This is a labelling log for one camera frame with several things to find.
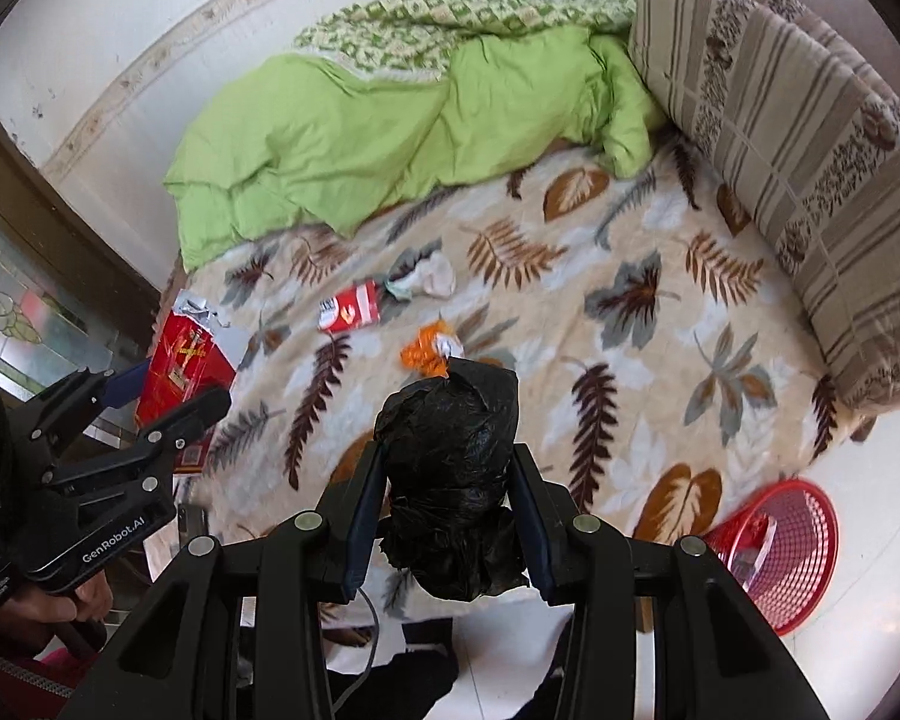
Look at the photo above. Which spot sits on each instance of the clear plastic wrapper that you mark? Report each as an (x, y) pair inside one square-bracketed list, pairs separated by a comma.
[(427, 276)]

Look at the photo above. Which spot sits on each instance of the leaf print blanket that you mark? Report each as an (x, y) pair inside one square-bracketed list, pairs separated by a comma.
[(570, 300)]

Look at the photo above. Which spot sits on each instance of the green quilt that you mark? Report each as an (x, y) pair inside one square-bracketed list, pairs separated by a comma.
[(360, 135)]

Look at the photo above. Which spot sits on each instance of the red plastic basket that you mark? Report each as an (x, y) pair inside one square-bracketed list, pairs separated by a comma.
[(787, 555)]

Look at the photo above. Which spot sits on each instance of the orange snack packet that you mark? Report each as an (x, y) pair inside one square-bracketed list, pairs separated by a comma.
[(424, 352)]

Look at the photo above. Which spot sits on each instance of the red packet with gold print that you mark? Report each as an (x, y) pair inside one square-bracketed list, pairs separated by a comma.
[(184, 356)]

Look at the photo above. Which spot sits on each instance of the person's left forearm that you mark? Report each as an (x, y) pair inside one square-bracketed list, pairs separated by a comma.
[(15, 675)]

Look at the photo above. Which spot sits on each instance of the red and white packet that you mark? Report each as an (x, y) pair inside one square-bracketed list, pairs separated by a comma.
[(351, 307)]

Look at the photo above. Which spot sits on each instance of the person's dark trousers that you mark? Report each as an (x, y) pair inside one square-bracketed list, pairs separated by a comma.
[(390, 679)]

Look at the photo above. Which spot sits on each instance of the patterned glass door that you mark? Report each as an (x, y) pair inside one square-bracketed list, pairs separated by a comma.
[(37, 300)]

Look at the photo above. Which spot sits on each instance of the green patterned blanket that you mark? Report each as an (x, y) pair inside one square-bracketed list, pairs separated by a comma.
[(435, 30)]

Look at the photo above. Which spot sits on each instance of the striped brown pillow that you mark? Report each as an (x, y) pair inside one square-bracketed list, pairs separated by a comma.
[(795, 165), (832, 15)]

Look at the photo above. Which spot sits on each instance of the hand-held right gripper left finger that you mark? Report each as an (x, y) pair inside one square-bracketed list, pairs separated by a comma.
[(360, 532)]

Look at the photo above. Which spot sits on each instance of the black plastic bag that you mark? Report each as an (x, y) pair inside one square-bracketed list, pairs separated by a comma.
[(450, 472)]

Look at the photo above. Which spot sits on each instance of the person's left hand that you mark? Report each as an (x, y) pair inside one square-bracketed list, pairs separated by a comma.
[(82, 601)]

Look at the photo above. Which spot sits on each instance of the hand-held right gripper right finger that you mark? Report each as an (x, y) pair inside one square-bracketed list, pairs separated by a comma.
[(534, 532)]

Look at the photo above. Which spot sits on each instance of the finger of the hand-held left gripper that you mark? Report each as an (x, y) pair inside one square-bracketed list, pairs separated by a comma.
[(195, 412), (120, 384)]

